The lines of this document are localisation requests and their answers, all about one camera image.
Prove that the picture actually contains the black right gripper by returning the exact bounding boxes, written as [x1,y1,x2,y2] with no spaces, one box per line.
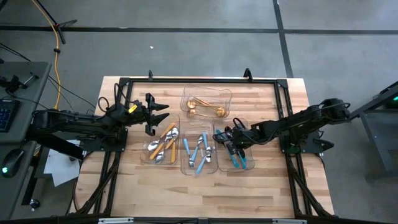
[212,118,262,158]

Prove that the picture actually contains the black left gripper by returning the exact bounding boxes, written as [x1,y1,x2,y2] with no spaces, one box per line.
[108,92,170,137]

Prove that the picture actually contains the silver spoon wooden handle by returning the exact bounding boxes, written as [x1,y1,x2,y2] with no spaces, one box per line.
[147,121,177,152]
[170,126,180,164]
[149,130,174,161]
[154,138,176,165]

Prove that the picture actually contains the silver spoon blue handle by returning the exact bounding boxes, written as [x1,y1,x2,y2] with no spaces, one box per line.
[190,134,205,162]
[202,132,213,163]
[195,152,213,175]
[183,138,196,169]

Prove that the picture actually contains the clear plastic bin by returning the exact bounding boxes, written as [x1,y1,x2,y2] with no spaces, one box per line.
[179,83,233,121]
[139,112,181,166]
[179,120,219,176]
[213,118,256,172]

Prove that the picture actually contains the white paper sheets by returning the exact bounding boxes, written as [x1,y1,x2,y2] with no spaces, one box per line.
[43,139,86,187]

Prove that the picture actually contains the black tripod stand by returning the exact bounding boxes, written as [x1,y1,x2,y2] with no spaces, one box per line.
[30,0,78,45]

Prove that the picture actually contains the grey side desk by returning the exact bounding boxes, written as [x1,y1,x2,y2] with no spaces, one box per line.
[0,140,38,220]
[0,61,52,144]

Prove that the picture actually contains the black desk clamp device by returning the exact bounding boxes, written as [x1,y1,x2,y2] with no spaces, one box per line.
[0,73,40,94]

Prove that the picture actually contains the black keyboard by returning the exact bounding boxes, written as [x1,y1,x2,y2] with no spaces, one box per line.
[0,99,19,133]

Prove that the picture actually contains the black computer mouse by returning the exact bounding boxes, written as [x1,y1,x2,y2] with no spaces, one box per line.
[1,148,25,179]

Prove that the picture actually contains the grey metal stand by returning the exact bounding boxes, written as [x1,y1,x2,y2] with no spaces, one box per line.
[351,102,398,174]

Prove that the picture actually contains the black box green light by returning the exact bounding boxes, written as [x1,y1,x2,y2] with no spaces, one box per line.
[377,81,398,110]

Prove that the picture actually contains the black table frame rail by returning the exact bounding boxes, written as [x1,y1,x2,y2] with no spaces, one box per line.
[105,77,304,218]

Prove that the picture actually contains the black horizontal frame beam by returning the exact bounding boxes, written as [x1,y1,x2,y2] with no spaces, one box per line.
[0,214,398,224]

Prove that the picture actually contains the silver metal bracket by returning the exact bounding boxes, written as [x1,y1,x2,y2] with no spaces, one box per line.
[272,218,308,224]
[98,217,134,224]

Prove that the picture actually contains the yellow hanging cable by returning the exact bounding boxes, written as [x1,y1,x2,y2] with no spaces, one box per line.
[30,0,63,111]

